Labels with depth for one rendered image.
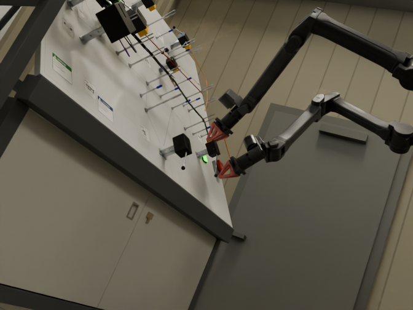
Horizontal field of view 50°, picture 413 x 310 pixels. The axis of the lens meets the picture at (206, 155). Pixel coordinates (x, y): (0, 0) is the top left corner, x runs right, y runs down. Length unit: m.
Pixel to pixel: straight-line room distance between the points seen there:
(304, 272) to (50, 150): 2.38
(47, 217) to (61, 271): 0.18
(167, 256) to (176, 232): 0.09
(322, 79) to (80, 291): 2.92
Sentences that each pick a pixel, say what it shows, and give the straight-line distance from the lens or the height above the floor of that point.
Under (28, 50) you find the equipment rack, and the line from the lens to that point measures 1.06.
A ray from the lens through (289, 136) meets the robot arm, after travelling 1.87.
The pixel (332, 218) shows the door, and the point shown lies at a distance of 3.33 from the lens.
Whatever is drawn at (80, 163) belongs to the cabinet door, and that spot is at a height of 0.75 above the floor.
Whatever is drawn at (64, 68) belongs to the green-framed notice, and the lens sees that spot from 1.21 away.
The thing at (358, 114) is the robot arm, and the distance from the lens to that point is 2.04.
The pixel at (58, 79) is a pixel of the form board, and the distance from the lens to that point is 1.16.
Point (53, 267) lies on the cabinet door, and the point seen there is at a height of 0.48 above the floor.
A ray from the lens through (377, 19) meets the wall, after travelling 4.19.
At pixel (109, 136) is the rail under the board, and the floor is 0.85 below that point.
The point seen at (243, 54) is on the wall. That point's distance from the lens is 4.15.
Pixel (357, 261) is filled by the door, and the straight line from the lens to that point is 3.26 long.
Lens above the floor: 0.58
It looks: 16 degrees up
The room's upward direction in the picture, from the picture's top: 24 degrees clockwise
